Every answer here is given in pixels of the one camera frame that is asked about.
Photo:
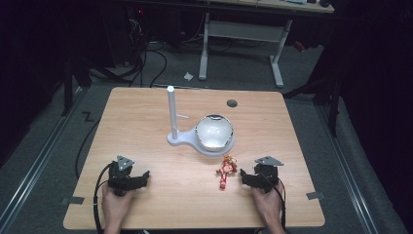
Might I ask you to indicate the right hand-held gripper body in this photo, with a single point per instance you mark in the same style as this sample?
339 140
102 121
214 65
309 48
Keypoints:
268 177

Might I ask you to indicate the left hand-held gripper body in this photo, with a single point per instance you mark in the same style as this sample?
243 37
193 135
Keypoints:
120 177

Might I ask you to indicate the person's right hand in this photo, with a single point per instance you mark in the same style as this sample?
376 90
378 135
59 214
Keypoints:
268 208

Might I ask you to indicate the person's left hand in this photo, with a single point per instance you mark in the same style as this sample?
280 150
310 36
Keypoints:
115 208

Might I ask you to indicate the grey tape piece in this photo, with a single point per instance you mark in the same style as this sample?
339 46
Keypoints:
73 200
315 195

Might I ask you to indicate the shiny glass bowl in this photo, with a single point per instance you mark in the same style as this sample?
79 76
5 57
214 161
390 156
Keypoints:
214 132

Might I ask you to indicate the white stand with pole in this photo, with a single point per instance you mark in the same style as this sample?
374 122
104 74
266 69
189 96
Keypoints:
173 113

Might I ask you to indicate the black metal stand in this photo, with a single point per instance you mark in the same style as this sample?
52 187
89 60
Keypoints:
332 104
67 84

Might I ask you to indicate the white paper scrap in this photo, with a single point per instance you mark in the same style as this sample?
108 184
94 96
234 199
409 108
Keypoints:
188 76

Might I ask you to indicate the white-framed wooden desk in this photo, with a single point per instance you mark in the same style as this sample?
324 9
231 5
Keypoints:
243 31

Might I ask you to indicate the metal floor rail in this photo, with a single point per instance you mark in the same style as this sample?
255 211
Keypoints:
349 169
32 169

